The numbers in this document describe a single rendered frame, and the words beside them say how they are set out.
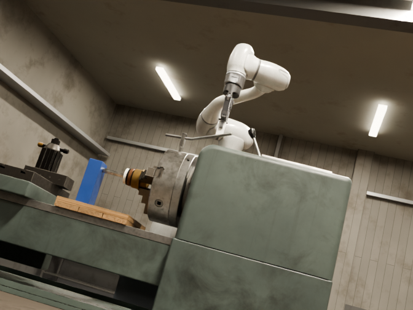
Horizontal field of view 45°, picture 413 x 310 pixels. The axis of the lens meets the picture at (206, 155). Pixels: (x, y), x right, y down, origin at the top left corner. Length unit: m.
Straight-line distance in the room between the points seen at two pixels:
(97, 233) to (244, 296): 0.61
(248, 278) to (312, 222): 0.31
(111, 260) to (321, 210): 0.81
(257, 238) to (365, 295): 7.60
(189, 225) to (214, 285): 0.23
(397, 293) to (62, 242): 7.94
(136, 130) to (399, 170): 5.24
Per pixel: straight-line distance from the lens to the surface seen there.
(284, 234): 1.87
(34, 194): 2.12
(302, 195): 1.90
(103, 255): 1.98
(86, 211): 2.01
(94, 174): 2.18
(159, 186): 1.99
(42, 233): 2.07
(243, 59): 2.23
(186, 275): 1.86
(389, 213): 9.64
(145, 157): 10.32
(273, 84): 2.26
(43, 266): 2.43
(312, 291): 1.87
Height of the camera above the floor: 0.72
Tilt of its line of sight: 14 degrees up
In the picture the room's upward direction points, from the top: 16 degrees clockwise
